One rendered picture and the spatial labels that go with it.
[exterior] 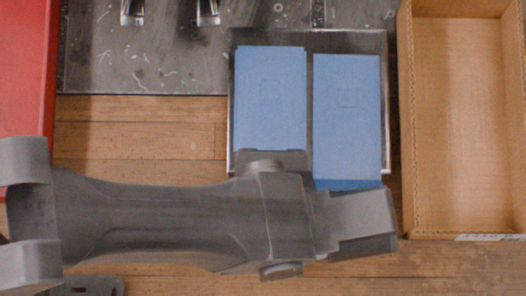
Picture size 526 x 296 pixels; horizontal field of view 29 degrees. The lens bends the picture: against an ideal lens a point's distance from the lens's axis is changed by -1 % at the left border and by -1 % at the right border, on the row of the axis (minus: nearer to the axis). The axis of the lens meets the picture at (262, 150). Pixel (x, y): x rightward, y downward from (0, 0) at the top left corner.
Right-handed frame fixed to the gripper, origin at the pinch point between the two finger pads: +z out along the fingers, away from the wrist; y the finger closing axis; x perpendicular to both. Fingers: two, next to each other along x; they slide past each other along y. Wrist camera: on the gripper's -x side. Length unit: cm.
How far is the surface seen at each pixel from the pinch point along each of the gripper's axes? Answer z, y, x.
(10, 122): 6.3, 3.7, 26.9
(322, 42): 9.1, 12.3, -5.8
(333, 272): -1.3, -9.7, -6.9
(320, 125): 4.1, 4.5, -5.5
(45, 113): 2.0, 5.7, 22.4
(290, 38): 9.3, 12.7, -2.4
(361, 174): 1.5, 0.0, -9.7
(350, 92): 5.9, 7.6, -8.7
